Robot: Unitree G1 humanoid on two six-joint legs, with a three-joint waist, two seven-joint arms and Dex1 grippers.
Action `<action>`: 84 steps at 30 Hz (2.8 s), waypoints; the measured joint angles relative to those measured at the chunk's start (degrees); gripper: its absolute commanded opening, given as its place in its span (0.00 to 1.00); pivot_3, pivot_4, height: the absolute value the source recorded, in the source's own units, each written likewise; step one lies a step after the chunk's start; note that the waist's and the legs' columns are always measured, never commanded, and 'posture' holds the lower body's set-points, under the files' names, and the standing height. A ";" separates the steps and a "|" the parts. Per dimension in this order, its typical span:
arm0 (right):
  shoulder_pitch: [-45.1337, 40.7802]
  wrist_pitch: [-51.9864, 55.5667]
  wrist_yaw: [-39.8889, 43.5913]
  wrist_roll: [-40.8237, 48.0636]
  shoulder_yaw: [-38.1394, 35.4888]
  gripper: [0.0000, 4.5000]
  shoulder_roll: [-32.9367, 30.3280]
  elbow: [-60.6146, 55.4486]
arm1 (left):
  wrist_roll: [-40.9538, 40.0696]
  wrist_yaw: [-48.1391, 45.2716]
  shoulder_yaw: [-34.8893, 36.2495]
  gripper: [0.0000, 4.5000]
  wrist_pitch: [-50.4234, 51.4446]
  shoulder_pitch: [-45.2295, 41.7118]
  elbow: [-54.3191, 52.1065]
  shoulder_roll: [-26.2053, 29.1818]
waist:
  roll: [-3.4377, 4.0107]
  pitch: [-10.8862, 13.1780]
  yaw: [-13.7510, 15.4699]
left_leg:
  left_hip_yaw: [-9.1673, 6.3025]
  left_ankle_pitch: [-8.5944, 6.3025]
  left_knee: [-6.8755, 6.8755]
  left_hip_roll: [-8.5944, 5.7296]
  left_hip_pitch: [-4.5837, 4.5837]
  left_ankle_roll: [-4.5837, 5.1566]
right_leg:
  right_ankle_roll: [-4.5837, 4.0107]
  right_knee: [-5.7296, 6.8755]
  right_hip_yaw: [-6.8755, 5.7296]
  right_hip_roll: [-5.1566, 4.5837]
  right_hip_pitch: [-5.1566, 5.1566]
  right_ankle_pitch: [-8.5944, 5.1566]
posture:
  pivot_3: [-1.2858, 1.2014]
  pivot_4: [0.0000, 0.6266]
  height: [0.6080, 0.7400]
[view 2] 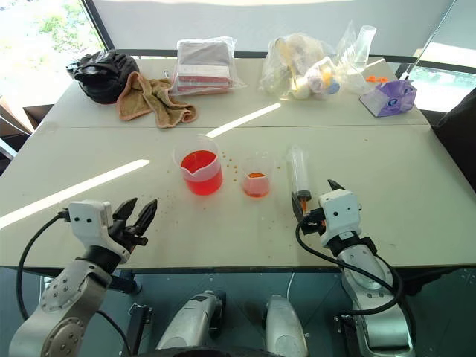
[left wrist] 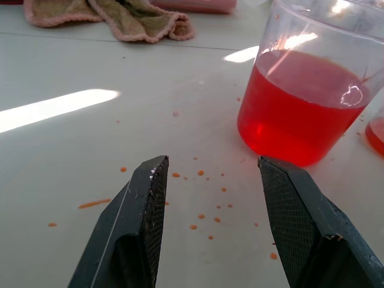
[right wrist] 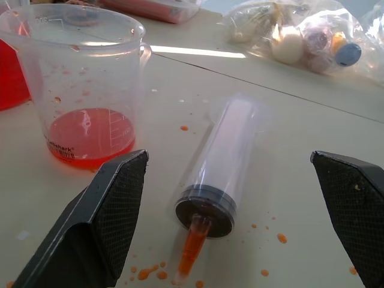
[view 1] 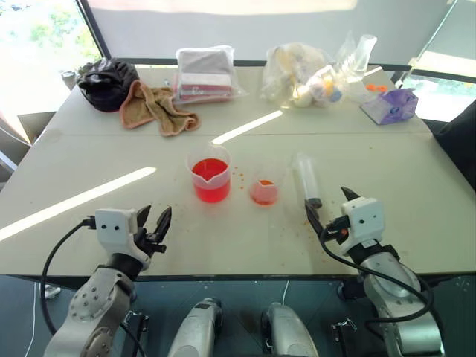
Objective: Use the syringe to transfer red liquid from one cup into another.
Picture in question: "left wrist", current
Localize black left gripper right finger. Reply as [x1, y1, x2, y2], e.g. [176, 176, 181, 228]
[257, 155, 384, 288]

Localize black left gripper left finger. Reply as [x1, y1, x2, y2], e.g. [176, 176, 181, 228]
[67, 155, 170, 288]

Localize clear beaker with red liquid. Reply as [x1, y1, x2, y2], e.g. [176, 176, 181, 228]
[236, 0, 384, 168]

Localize pink-edged beige towel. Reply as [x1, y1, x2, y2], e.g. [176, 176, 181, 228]
[23, 0, 196, 44]

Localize pink flat object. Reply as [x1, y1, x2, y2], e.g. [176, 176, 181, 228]
[149, 0, 238, 15]

